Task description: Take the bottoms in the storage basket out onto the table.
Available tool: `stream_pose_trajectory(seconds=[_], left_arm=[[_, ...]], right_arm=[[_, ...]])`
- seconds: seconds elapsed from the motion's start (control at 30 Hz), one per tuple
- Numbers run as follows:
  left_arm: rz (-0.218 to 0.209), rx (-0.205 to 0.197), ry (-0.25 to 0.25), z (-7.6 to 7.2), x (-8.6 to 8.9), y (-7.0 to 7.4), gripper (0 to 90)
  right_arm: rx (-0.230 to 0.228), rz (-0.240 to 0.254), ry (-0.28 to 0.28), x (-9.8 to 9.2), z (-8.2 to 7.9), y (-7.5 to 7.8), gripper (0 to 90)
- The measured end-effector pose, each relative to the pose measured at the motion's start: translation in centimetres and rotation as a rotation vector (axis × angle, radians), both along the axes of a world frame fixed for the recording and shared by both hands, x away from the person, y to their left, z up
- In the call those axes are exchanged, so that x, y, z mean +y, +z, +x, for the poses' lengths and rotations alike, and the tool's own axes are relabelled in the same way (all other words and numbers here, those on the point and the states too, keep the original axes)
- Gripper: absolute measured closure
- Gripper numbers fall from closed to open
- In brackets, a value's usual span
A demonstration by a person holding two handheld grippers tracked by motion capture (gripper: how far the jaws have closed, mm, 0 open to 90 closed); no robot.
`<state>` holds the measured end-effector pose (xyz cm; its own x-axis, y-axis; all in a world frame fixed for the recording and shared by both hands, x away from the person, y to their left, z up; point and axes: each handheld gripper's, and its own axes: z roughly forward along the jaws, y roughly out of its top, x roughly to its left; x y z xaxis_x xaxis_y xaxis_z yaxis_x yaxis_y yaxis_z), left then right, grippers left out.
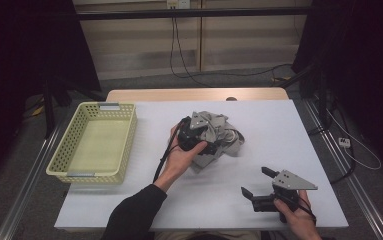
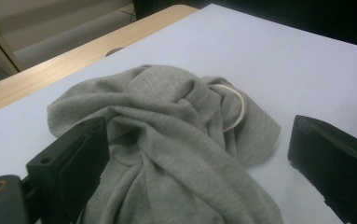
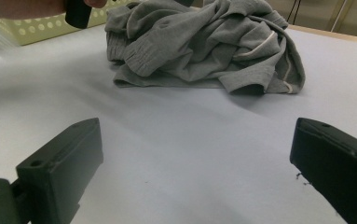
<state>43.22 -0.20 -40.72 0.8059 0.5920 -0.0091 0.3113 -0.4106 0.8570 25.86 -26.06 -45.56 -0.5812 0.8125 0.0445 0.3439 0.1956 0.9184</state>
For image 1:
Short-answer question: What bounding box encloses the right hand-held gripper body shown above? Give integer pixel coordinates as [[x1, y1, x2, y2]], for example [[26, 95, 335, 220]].
[[271, 169, 319, 224]]

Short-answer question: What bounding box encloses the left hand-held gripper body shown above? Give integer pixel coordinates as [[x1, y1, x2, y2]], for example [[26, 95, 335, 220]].
[[177, 111, 211, 153]]

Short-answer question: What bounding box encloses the grey garment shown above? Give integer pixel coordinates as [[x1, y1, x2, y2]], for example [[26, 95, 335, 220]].
[[189, 110, 246, 174]]

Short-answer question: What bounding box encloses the pale yellow perforated basket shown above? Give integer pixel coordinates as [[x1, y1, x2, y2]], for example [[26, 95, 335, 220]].
[[45, 101, 138, 185]]

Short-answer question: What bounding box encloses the person's right hand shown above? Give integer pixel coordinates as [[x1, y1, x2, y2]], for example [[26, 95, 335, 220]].
[[273, 189, 324, 240]]

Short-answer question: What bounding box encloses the person's left hand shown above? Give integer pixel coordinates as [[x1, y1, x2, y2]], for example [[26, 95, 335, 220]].
[[152, 124, 209, 194]]

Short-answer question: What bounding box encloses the white table cover board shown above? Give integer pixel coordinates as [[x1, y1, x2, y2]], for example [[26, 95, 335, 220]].
[[54, 99, 349, 231]]

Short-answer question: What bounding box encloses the black stand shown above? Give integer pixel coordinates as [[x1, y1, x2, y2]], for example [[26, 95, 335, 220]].
[[41, 74, 107, 140], [278, 61, 334, 132]]

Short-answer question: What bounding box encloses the black horizontal bar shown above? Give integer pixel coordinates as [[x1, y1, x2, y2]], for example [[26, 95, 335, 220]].
[[75, 5, 313, 22]]

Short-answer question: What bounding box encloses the black curtain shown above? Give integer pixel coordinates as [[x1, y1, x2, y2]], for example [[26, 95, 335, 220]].
[[0, 0, 102, 192], [291, 0, 383, 183]]

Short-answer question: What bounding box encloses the right hand-held gripper cable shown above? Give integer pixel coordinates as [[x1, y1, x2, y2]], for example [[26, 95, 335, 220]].
[[286, 194, 318, 225]]

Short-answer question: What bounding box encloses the hand-held gripper cable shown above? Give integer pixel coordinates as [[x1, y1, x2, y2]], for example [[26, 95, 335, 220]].
[[152, 120, 184, 184], [286, 194, 318, 225]]

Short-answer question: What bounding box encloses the left hand-held gripper cable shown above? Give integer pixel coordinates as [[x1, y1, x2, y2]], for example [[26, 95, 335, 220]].
[[152, 120, 184, 184]]

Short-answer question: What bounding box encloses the aluminium rail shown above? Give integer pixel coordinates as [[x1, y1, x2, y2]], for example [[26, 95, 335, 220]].
[[302, 99, 383, 240], [0, 113, 71, 240]]

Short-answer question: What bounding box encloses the black floor cable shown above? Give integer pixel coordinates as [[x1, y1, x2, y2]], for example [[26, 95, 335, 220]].
[[307, 99, 357, 185]]

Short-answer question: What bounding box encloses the black hanging cable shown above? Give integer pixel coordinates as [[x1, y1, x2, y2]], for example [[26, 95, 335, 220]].
[[169, 8, 213, 88], [173, 8, 294, 78]]

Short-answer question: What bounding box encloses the white floor cable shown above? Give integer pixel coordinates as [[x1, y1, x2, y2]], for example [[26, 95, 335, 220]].
[[325, 108, 383, 171]]

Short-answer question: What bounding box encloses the white wall socket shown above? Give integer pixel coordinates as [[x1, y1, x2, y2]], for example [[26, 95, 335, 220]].
[[166, 0, 191, 10]]

